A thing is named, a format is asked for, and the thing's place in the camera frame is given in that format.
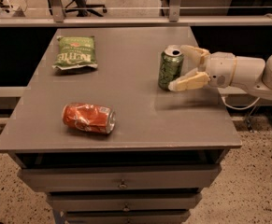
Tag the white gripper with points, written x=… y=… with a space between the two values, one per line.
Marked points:
x=220 y=68

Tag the green soda can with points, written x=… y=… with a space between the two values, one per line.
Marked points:
x=171 y=63

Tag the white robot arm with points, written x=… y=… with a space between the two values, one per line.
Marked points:
x=252 y=75

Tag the crushed orange soda can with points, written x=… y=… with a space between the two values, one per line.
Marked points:
x=89 y=118

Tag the top grey drawer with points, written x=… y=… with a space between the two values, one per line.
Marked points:
x=120 y=178

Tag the grey drawer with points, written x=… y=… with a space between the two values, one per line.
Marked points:
x=120 y=178
x=125 y=202
x=134 y=217

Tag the grey drawer cabinet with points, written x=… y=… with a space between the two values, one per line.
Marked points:
x=152 y=127

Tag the green chip bag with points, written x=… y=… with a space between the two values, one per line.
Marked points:
x=75 y=52

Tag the grey metal railing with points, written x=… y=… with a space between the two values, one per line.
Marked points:
x=59 y=13

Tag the middle grey drawer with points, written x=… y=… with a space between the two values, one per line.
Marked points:
x=125 y=202

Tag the bottom grey drawer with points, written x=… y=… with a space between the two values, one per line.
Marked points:
x=134 y=217

